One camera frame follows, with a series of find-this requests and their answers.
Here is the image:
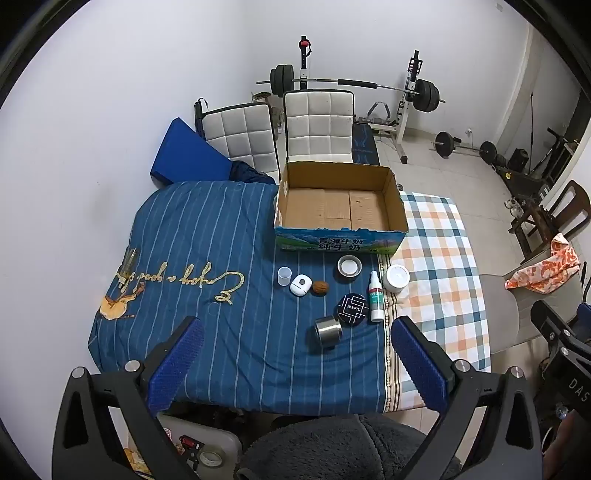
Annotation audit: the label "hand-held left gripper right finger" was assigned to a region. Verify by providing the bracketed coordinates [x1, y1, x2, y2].
[390, 316, 542, 480]

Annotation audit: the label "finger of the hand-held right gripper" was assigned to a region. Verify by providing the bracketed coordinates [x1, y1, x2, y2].
[530, 300, 577, 346]

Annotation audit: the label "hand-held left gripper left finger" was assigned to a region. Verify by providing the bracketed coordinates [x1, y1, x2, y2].
[52, 316, 205, 480]

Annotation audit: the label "white spray bottle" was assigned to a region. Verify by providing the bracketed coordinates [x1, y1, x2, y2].
[368, 271, 386, 323]

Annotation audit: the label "black round patterned compact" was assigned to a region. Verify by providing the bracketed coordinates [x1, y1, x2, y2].
[337, 294, 369, 324]

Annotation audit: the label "white round jar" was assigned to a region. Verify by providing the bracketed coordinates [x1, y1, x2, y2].
[385, 264, 411, 295]

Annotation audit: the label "stainless steel cylinder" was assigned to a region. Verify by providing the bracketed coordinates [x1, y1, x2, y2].
[315, 315, 343, 347]

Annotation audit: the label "round metal tin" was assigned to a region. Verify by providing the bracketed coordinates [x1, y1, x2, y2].
[337, 256, 361, 280]

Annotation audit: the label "cardboard box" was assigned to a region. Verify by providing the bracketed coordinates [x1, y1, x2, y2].
[274, 161, 409, 256]

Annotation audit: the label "person's right forearm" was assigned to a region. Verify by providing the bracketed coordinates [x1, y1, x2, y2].
[554, 411, 591, 480]

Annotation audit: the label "grey chair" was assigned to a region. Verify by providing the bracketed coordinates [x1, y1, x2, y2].
[478, 258, 583, 355]

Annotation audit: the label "orange patterned cloth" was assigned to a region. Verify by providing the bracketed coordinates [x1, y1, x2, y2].
[505, 233, 581, 295]

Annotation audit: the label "plaid bed sheet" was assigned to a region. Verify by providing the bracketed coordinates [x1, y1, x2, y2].
[383, 190, 491, 411]

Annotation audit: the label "grey plastic stool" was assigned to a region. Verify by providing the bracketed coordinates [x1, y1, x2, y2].
[154, 412, 243, 480]

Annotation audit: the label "dark wooden chair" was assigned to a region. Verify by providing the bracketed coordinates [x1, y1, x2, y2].
[510, 180, 591, 259]

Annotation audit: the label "clear tape roll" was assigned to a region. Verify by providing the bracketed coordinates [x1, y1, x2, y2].
[196, 448, 225, 472]

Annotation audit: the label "dark grey fleece clothing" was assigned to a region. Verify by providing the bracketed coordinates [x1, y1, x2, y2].
[235, 413, 462, 480]

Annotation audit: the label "blue striped blanket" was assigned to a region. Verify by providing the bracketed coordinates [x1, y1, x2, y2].
[88, 180, 398, 414]

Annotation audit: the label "black weight plates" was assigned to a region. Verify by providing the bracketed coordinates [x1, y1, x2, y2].
[494, 148, 530, 175]

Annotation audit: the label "black exercise machine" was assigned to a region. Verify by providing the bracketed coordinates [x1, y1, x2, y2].
[529, 128, 580, 182]

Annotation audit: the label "dark blue cloth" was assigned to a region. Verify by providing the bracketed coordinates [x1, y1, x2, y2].
[230, 161, 279, 186]

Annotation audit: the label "short barbell with black plates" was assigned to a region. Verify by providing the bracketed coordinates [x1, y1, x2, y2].
[431, 131, 498, 164]

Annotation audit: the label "blue foam mat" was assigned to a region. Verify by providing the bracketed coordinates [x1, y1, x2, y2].
[150, 117, 234, 188]

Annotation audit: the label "black weight bench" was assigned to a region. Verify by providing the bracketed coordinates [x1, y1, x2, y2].
[353, 122, 380, 166]

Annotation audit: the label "white quilted chair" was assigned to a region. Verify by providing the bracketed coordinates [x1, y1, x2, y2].
[194, 98, 281, 182]
[283, 90, 356, 164]

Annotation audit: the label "white squat rack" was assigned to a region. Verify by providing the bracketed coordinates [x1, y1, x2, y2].
[298, 34, 426, 165]

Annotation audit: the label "long barbell with black plates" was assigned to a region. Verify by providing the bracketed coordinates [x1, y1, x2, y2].
[256, 65, 446, 114]

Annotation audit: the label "metal row handle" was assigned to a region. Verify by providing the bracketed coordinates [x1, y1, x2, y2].
[367, 100, 399, 126]

